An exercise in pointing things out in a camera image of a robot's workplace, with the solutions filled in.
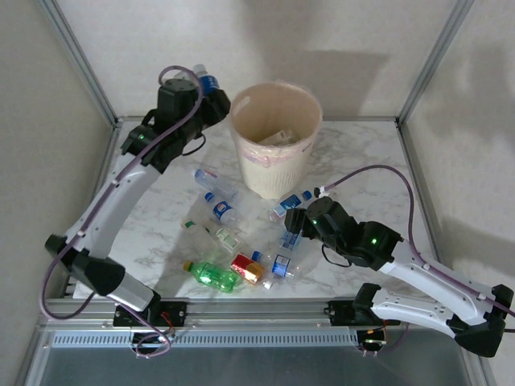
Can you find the clear long plastic bottle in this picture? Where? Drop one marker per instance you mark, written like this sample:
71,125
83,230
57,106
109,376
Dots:
215,183

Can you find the blue label blue cap bottle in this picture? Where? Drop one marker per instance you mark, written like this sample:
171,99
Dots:
208,83

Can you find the small blue label bottle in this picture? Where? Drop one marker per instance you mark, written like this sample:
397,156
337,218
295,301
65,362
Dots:
290,241

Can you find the blue white label bottle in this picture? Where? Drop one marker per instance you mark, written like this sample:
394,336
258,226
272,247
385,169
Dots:
287,205

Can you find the crushed blue label bottle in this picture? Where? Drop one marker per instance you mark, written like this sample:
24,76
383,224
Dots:
281,265

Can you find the round blue logo bottle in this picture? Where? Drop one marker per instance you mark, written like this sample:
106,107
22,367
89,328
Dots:
223,209

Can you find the green plastic bottle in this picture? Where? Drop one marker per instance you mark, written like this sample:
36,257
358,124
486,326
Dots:
213,276

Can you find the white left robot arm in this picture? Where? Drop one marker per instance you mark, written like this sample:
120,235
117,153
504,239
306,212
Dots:
112,201

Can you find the pink plastic bin liner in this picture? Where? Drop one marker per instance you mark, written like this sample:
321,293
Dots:
261,104

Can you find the cream plastic waste bin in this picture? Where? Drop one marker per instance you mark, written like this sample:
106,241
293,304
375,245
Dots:
273,177

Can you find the small controller board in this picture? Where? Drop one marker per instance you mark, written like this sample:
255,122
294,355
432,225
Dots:
374,337
151,342

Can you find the clear crushed plastic bottle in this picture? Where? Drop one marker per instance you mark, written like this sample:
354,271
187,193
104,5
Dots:
281,136

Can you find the grey metal shelf sheet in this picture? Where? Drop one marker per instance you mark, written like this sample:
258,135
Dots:
257,370

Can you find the aluminium table edge rail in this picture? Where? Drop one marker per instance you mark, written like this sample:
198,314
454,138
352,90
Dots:
420,181
98,181
181,119

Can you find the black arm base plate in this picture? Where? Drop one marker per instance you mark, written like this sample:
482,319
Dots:
177,311
338,311

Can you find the aluminium frame post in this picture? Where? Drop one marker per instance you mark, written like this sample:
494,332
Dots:
80,64
436,60

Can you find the wide aluminium mounting rail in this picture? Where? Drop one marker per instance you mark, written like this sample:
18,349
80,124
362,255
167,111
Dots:
257,311

